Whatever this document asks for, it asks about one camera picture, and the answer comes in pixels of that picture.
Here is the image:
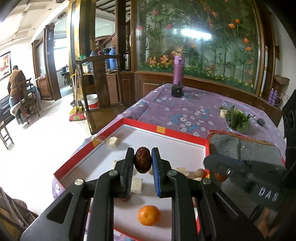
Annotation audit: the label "beige sugarcane chunk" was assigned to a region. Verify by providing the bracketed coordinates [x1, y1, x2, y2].
[106, 137, 118, 148]

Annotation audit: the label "purple floral tablecloth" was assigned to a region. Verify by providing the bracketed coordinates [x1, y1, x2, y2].
[52, 83, 287, 241]

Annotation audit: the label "round beige cane chunk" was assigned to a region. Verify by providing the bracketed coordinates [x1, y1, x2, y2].
[130, 177, 143, 194]

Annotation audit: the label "red white shallow box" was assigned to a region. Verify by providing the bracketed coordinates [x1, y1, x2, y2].
[54, 118, 209, 240]

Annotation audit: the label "large orange tangerine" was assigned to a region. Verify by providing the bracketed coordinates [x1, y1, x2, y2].
[137, 205, 162, 226]

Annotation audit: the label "tan round longan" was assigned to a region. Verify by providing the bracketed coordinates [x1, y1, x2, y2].
[195, 168, 207, 179]

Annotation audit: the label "black sofa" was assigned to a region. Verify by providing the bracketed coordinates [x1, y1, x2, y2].
[0, 95, 15, 125]

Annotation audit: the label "wooden chair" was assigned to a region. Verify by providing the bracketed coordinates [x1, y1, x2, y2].
[17, 79, 40, 125]

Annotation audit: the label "black car key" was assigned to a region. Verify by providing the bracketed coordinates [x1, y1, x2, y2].
[256, 118, 266, 128]

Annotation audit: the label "black round cup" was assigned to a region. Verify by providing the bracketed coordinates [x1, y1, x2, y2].
[171, 84, 184, 98]

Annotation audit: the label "purple spray bottles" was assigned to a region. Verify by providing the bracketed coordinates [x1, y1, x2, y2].
[268, 88, 278, 105]

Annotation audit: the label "framed wall painting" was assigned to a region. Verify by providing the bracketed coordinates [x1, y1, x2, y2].
[0, 51, 12, 80]

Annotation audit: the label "grey felt mat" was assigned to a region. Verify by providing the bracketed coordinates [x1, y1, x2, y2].
[207, 131, 285, 166]

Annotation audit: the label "white red bucket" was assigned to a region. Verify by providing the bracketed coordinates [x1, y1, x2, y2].
[86, 94, 99, 109]

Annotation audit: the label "colourful broom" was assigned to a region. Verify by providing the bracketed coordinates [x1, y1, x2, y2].
[69, 70, 85, 121]

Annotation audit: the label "green leafy vegetable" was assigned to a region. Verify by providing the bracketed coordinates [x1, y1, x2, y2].
[220, 105, 255, 133]

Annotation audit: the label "flower mural glass panel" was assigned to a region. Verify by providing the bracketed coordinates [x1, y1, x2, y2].
[135, 0, 261, 94]

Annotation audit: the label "wooden shelf stand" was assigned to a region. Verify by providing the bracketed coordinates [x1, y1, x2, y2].
[74, 55, 126, 135]

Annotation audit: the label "person in brown jacket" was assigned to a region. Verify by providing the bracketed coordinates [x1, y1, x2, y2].
[8, 65, 26, 107]

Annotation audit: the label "purple thermos bottle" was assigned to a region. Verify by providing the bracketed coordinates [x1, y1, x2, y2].
[173, 55, 185, 86]

